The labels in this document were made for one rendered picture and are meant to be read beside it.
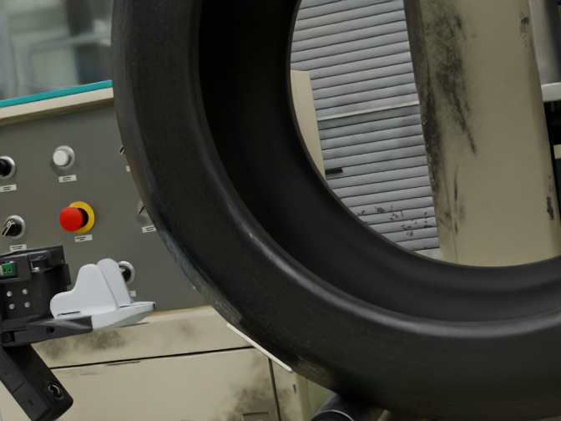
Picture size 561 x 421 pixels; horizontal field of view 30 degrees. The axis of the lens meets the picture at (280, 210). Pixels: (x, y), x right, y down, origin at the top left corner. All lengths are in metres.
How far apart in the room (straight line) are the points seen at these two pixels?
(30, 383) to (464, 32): 0.57
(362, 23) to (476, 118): 9.18
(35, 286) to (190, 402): 0.72
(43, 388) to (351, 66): 9.40
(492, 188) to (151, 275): 0.72
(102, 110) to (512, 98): 0.78
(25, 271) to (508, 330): 0.44
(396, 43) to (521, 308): 9.22
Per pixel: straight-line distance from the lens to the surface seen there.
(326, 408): 0.84
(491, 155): 1.14
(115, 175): 1.70
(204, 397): 1.65
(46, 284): 1.00
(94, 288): 0.95
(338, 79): 10.35
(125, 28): 0.84
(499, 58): 1.14
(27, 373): 1.01
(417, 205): 10.21
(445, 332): 0.77
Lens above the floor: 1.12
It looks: 3 degrees down
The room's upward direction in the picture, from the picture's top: 9 degrees counter-clockwise
